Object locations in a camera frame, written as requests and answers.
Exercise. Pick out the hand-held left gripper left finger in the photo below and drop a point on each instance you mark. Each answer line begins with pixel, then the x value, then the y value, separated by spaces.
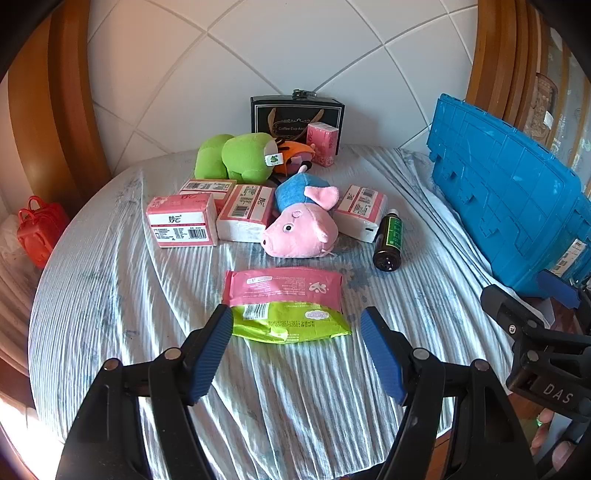
pixel 211 355

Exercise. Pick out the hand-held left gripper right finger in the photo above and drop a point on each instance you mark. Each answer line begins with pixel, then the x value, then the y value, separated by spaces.
pixel 382 355

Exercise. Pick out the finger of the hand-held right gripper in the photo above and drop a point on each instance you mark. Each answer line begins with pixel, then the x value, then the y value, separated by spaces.
pixel 508 314
pixel 558 287

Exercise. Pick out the blue plastic crate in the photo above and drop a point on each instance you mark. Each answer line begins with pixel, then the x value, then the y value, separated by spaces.
pixel 503 198

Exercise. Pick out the striped desktop tablecloth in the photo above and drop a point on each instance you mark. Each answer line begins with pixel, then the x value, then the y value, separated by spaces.
pixel 323 406

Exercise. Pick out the person's right hand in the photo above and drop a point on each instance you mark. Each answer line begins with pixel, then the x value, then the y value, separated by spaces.
pixel 545 431

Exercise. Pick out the green wet wipes pack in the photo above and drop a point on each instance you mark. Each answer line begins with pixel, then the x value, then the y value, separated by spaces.
pixel 291 325

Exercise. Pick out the pink wet wipes pack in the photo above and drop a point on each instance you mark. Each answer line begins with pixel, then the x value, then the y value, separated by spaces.
pixel 281 286

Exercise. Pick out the brown glass bottle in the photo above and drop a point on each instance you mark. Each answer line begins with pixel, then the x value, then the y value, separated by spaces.
pixel 389 242

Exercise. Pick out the pink pig plush toy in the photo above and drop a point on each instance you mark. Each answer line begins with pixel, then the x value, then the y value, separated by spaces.
pixel 300 217

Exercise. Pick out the wooden lattice window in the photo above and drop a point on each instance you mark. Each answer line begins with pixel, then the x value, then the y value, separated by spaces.
pixel 561 92

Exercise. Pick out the green plush toy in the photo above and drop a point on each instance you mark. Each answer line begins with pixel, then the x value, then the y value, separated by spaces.
pixel 231 157

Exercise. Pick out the red bag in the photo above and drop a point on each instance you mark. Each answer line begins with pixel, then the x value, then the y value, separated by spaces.
pixel 39 230

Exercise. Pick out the small pink tissue pack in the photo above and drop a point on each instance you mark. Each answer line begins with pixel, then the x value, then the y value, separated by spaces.
pixel 322 144

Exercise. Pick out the black gift box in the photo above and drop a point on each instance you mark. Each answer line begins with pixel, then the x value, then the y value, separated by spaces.
pixel 286 117

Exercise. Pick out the curved wooden frame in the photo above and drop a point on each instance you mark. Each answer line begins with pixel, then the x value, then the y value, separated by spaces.
pixel 60 115
pixel 501 60

